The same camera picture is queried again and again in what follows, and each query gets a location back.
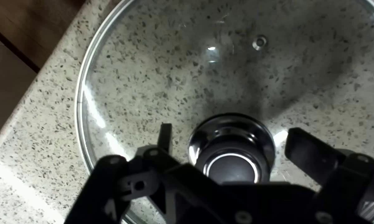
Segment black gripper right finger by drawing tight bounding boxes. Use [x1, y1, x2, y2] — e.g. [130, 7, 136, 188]
[284, 128, 374, 224]

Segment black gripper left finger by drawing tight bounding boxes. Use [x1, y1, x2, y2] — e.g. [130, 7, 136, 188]
[65, 123, 180, 224]

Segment glass lid with black knob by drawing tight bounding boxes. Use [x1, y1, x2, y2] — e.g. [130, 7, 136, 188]
[74, 0, 374, 224]

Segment lower wooden cabinets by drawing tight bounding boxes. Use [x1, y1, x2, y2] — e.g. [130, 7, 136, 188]
[0, 0, 86, 130]

